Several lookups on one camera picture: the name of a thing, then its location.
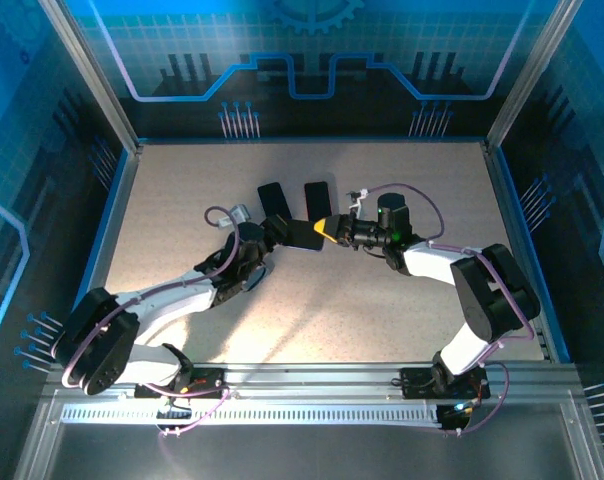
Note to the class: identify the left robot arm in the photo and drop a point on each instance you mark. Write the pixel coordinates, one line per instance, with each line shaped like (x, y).
(97, 340)

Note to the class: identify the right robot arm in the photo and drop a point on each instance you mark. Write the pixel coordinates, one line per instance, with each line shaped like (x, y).
(492, 295)

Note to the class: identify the small controller board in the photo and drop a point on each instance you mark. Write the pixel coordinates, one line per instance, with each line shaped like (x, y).
(169, 406)
(457, 415)

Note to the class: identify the metal tray panel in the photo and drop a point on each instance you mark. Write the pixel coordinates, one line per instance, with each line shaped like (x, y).
(307, 455)

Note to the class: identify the aluminium side rail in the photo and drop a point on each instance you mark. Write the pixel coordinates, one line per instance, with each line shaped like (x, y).
(109, 250)
(519, 250)

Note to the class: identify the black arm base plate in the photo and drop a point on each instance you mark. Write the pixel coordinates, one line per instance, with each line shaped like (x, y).
(207, 387)
(414, 385)

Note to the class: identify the aluminium cross rail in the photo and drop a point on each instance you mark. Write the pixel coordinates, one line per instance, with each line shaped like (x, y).
(307, 380)

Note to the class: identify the aluminium frame post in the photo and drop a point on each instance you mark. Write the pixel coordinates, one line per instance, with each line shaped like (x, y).
(530, 75)
(100, 85)

